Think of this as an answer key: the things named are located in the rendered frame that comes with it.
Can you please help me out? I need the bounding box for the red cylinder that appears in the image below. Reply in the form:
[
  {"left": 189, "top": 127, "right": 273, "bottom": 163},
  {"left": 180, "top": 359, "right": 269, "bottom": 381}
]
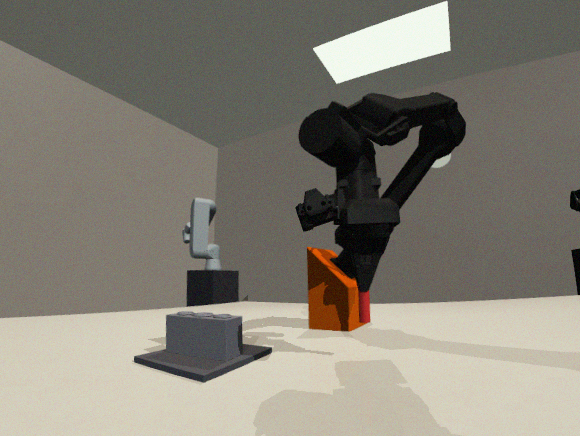
[{"left": 358, "top": 285, "right": 370, "bottom": 323}]

